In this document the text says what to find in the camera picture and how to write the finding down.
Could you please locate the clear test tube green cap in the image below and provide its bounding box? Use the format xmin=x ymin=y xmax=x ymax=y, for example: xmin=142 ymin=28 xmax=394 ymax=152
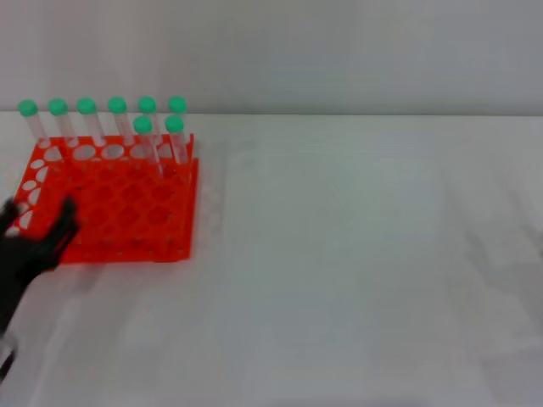
xmin=132 ymin=115 xmax=165 ymax=178
xmin=76 ymin=97 xmax=106 ymax=146
xmin=164 ymin=114 xmax=191 ymax=165
xmin=167 ymin=96 xmax=188 ymax=122
xmin=18 ymin=98 xmax=51 ymax=148
xmin=137 ymin=96 xmax=163 ymax=143
xmin=47 ymin=98 xmax=80 ymax=146
xmin=106 ymin=96 xmax=136 ymax=145

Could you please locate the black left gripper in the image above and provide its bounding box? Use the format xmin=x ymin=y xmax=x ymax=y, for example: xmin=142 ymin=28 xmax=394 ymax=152
xmin=0 ymin=196 xmax=82 ymax=340

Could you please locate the orange-red test tube rack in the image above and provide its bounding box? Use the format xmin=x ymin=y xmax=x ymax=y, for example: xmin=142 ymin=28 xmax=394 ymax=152
xmin=12 ymin=134 xmax=200 ymax=265

